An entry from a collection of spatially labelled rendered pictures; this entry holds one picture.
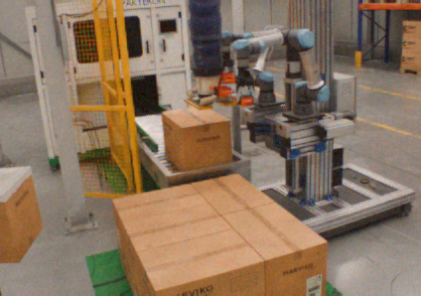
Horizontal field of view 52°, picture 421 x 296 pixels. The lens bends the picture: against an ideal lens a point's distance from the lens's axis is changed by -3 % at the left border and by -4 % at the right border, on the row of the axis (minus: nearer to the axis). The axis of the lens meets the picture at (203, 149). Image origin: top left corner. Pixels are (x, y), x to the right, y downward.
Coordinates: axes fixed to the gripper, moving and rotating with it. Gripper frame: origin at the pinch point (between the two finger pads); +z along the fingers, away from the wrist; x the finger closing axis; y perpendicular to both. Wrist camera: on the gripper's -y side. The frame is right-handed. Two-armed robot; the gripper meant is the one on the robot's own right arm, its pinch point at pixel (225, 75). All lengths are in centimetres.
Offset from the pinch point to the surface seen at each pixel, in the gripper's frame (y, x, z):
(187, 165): 16, -42, 62
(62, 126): -49, -129, 33
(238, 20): -264, 133, -30
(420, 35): -437, 660, 31
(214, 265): 140, -69, 72
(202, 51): 38, -33, -26
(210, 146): 16, -23, 50
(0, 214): 105, -170, 36
